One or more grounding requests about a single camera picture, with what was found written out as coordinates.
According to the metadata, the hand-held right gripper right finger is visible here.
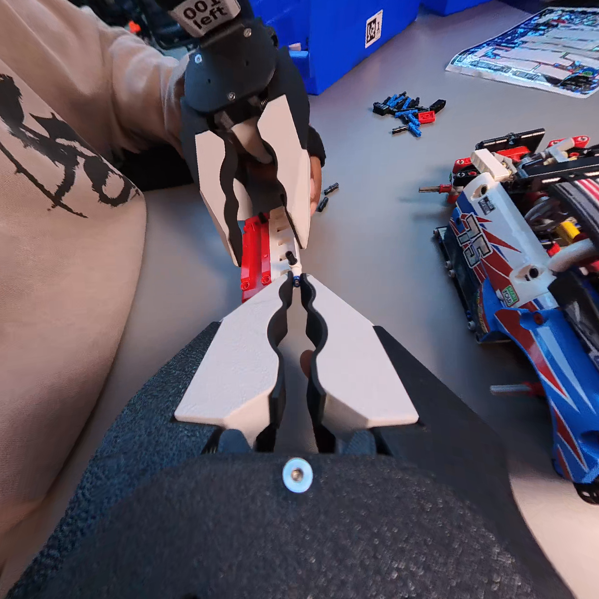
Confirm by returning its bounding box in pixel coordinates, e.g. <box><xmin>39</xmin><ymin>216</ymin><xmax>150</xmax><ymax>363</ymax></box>
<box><xmin>302</xmin><ymin>274</ymin><xmax>420</xmax><ymax>443</ymax></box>

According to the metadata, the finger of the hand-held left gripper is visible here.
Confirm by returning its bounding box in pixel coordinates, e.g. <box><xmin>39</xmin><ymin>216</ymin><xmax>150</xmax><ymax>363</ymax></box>
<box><xmin>193</xmin><ymin>125</ymin><xmax>256</xmax><ymax>268</ymax></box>
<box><xmin>256</xmin><ymin>95</ymin><xmax>313</xmax><ymax>251</ymax></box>

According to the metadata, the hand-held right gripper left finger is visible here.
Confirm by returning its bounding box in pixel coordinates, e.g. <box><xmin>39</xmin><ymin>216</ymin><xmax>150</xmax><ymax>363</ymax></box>
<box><xmin>173</xmin><ymin>275</ymin><xmax>295</xmax><ymax>447</ymax></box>

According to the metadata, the red and white lego panel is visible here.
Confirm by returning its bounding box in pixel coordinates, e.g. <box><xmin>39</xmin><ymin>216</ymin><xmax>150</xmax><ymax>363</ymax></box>
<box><xmin>240</xmin><ymin>206</ymin><xmax>302</xmax><ymax>304</ymax></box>

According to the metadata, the person's left forearm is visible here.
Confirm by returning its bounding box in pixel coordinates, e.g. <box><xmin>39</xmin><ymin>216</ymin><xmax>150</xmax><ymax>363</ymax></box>
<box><xmin>0</xmin><ymin>0</ymin><xmax>190</xmax><ymax>160</ymax></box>

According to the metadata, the pile of small lego pieces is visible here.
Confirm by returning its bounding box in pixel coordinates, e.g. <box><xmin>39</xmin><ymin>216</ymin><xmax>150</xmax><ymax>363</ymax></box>
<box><xmin>373</xmin><ymin>93</ymin><xmax>447</xmax><ymax>138</ymax></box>

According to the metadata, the lego race car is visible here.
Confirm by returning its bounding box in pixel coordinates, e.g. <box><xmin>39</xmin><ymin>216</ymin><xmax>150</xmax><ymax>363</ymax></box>
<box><xmin>418</xmin><ymin>128</ymin><xmax>599</xmax><ymax>505</ymax></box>

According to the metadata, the lego instruction booklet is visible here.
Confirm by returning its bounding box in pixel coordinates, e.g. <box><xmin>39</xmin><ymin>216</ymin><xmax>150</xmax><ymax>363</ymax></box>
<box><xmin>445</xmin><ymin>7</ymin><xmax>599</xmax><ymax>99</ymax></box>

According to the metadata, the blue plastic bin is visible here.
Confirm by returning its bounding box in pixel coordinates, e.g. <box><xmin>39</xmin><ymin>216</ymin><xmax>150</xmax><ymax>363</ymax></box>
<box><xmin>248</xmin><ymin>0</ymin><xmax>420</xmax><ymax>95</ymax></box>
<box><xmin>421</xmin><ymin>0</ymin><xmax>504</xmax><ymax>17</ymax></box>

